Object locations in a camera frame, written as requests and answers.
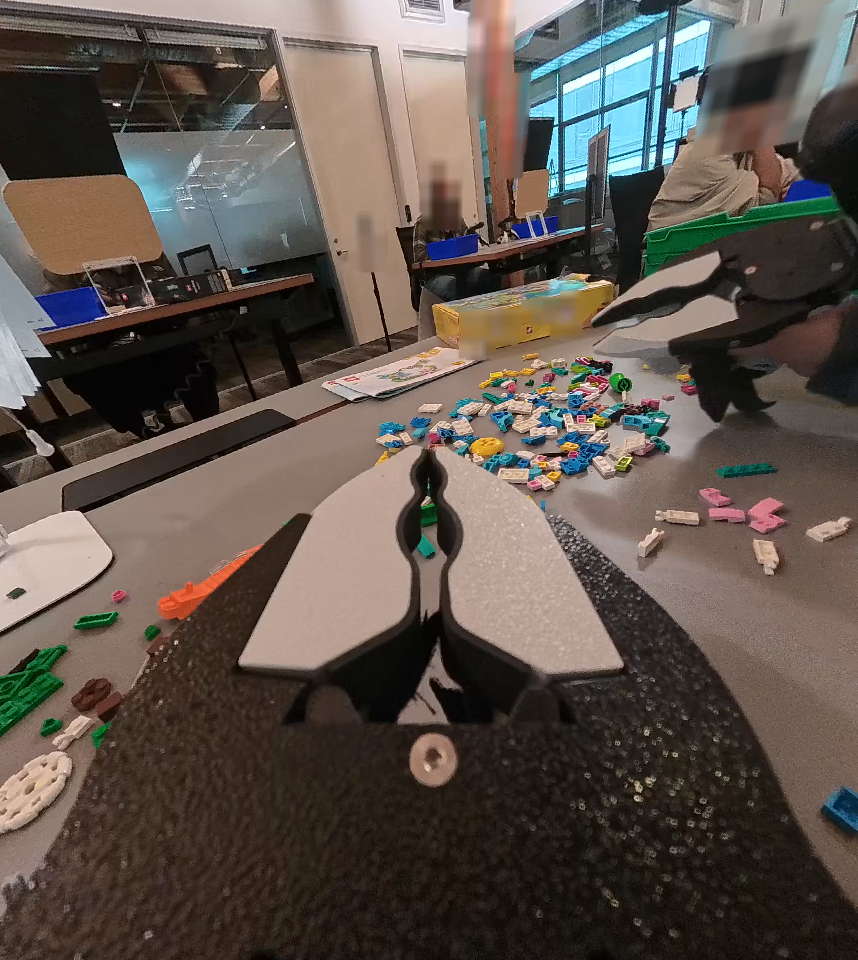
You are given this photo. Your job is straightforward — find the black wall panel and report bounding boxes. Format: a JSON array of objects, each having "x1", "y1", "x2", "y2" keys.
[{"x1": 0, "y1": 71, "x2": 126, "y2": 181}]

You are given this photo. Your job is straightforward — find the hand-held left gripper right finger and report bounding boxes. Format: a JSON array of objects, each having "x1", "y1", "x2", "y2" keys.
[{"x1": 429, "y1": 447, "x2": 625, "y2": 723}]

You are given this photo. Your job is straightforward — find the pile of mixed lego pieces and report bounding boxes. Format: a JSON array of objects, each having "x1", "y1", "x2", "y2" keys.
[{"x1": 375, "y1": 352, "x2": 700, "y2": 496}]

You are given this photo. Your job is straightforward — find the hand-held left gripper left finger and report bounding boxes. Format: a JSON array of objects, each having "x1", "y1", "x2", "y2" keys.
[{"x1": 237, "y1": 447, "x2": 442, "y2": 723}]

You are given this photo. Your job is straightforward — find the black light panel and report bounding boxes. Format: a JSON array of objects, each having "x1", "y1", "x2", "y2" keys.
[{"x1": 522, "y1": 117, "x2": 556, "y2": 174}]

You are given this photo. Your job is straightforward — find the white round lego plate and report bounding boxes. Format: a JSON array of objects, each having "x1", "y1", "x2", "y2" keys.
[{"x1": 0, "y1": 752, "x2": 72, "y2": 835}]

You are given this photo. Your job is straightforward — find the white door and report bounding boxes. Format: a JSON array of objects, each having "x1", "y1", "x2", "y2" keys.
[
  {"x1": 399, "y1": 48, "x2": 482, "y2": 234},
  {"x1": 282, "y1": 41, "x2": 418, "y2": 346}
]

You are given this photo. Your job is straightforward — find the black sign stand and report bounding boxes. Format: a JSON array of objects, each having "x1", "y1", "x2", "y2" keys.
[{"x1": 370, "y1": 273, "x2": 394, "y2": 352}]

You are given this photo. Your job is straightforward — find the orange brick separator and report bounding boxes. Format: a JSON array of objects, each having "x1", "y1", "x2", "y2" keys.
[{"x1": 157, "y1": 546, "x2": 263, "y2": 621}]

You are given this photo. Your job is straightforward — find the wooden office table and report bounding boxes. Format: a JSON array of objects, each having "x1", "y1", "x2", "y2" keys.
[
  {"x1": 35, "y1": 273, "x2": 315, "y2": 391},
  {"x1": 412, "y1": 225, "x2": 606, "y2": 290}
]

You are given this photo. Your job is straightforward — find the black lego box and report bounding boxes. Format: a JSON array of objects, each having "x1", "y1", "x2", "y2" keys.
[{"x1": 151, "y1": 271, "x2": 233, "y2": 303}]

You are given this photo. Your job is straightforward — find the yellow lego box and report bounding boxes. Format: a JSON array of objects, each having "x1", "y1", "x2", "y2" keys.
[{"x1": 432, "y1": 273, "x2": 617, "y2": 351}]

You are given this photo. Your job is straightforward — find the clear acrylic case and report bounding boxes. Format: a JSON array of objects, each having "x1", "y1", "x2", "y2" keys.
[{"x1": 82, "y1": 256, "x2": 154, "y2": 312}]

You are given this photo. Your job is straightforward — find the lego instruction booklet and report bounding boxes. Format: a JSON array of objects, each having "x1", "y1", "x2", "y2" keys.
[{"x1": 321, "y1": 347, "x2": 478, "y2": 403}]

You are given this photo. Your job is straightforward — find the grey computer monitor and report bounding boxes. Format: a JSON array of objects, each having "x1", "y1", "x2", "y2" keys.
[{"x1": 586, "y1": 127, "x2": 612, "y2": 222}]

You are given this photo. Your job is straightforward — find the blue lego piece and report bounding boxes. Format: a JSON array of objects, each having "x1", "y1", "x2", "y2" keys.
[{"x1": 820, "y1": 786, "x2": 858, "y2": 836}]

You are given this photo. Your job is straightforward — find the person's right hand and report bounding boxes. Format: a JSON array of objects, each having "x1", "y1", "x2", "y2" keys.
[{"x1": 762, "y1": 306, "x2": 850, "y2": 380}]

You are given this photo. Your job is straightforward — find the white lamp base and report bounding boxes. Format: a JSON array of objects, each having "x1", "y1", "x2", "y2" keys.
[{"x1": 0, "y1": 457, "x2": 113, "y2": 663}]

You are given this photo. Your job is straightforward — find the green nested storage bins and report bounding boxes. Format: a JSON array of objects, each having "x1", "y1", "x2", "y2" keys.
[{"x1": 642, "y1": 196, "x2": 846, "y2": 294}]

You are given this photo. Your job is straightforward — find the white cord with knob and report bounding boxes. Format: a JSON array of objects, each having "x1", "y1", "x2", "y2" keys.
[{"x1": 9, "y1": 408, "x2": 55, "y2": 457}]

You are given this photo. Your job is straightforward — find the black office chair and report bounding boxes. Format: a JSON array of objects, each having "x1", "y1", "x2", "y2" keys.
[{"x1": 609, "y1": 166, "x2": 666, "y2": 294}]

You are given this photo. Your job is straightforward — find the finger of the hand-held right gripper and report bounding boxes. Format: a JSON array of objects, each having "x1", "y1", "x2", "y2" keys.
[
  {"x1": 592, "y1": 251, "x2": 739, "y2": 329},
  {"x1": 594, "y1": 300, "x2": 741, "y2": 360}
]

